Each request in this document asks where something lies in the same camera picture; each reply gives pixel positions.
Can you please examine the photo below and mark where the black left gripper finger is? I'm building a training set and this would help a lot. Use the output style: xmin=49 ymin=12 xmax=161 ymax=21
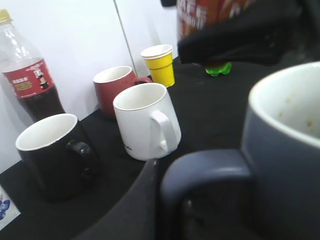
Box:
xmin=76 ymin=158 xmax=172 ymax=240

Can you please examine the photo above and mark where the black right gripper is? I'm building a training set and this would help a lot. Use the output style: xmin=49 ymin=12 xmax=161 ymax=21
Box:
xmin=177 ymin=0 xmax=320 ymax=65

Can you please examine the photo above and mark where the brown Nescafe coffee bottle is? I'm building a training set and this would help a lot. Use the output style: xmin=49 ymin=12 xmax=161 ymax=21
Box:
xmin=176 ymin=0 xmax=254 ymax=40

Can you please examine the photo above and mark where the grey ceramic mug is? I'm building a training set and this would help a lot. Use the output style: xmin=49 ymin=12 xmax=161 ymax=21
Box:
xmin=160 ymin=61 xmax=320 ymax=240

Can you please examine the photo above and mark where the green sprite bottle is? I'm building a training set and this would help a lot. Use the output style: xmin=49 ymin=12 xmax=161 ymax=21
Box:
xmin=205 ymin=62 xmax=232 ymax=77

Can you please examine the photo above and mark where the white ceramic mug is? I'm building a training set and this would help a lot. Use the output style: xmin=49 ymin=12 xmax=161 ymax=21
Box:
xmin=113 ymin=83 xmax=182 ymax=161

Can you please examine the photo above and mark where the black ceramic mug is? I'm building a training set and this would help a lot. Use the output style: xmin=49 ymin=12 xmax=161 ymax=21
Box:
xmin=15 ymin=113 xmax=103 ymax=200

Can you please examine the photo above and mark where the red ceramic mug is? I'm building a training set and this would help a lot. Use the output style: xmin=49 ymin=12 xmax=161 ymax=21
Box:
xmin=93 ymin=66 xmax=153 ymax=119

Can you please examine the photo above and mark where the yellow paper cup stack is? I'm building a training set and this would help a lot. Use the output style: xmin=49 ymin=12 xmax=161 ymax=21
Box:
xmin=140 ymin=44 xmax=175 ymax=88

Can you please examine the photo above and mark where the small blueberry milk carton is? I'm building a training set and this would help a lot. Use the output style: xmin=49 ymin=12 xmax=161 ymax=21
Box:
xmin=0 ymin=186 xmax=21 ymax=230

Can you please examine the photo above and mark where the cola bottle red label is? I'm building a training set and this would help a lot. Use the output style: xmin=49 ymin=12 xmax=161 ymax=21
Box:
xmin=0 ymin=9 xmax=65 ymax=122

